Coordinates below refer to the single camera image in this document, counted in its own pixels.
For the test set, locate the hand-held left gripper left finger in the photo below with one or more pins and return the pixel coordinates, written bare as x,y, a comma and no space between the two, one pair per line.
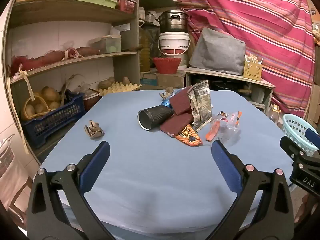
97,162

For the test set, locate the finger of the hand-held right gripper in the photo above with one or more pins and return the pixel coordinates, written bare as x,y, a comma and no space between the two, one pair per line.
288,143
312,135

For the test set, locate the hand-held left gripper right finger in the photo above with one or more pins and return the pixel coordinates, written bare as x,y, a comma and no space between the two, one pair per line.
225,165

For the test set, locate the light blue plastic basket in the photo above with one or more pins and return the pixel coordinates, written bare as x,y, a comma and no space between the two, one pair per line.
295,127

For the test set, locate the brown paper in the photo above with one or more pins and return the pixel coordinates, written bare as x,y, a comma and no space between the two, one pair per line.
93,129

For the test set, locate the clear wrapper with orange print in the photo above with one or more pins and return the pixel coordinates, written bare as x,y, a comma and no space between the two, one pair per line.
225,127

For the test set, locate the orange snack packet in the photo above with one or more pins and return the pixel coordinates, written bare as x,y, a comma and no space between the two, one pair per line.
188,137

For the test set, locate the maroon sponge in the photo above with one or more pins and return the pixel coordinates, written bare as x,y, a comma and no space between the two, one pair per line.
175,125
180,102

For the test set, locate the cardboard box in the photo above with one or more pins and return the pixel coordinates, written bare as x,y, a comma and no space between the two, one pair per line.
313,102
170,80

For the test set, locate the blue tablecloth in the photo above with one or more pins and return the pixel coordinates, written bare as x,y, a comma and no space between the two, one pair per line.
150,180

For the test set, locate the dark blue plastic crate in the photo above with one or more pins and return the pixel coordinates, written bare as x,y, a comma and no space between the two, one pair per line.
55,122

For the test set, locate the silver snack packet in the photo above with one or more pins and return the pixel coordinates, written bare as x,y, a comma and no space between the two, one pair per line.
202,105

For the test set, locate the potato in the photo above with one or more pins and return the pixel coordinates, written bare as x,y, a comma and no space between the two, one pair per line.
126,80
29,110
106,82
40,108
50,93
53,105

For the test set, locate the black ribbed cup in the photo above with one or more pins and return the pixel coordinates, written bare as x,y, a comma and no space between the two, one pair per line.
157,116

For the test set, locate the yellow egg tray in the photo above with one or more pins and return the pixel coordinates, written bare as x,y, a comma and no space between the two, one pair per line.
120,88

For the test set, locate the yellow plastic utensil holder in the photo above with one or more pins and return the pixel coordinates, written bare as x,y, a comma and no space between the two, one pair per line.
252,71

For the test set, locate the wicker basket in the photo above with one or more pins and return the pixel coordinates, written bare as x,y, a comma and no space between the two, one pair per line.
26,116

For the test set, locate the blue plastic wrapper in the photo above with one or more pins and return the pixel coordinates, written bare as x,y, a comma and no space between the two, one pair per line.
165,102

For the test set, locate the small wooden cabinet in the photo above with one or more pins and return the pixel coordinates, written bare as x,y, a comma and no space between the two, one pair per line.
225,73

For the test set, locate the small brown crumpled scrap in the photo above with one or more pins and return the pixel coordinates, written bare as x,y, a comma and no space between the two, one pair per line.
169,90

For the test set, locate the grey fabric bag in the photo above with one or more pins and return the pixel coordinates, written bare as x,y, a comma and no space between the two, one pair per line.
217,52

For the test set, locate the red mesh bag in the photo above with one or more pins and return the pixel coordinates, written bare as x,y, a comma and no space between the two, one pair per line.
45,60

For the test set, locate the red woven bowl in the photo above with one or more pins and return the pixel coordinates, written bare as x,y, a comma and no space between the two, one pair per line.
167,65

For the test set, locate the clear plastic container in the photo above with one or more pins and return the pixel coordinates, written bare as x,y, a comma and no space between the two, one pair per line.
107,45

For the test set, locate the large cooking oil bottle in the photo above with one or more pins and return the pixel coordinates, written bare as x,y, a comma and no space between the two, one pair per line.
144,50

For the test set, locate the red striped cloth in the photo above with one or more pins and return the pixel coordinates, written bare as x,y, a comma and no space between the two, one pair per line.
250,17

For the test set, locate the white plastic bucket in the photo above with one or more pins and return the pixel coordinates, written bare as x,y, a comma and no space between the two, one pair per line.
173,42

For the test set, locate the wooden shelf unit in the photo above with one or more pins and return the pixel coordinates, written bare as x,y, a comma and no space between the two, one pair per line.
75,12

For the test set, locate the metal cooking pot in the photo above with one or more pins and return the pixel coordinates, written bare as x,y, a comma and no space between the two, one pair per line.
172,22

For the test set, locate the white jar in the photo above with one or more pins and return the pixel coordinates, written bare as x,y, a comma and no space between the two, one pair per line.
152,17

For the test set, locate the small red basket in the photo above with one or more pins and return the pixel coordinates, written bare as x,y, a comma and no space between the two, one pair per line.
126,6

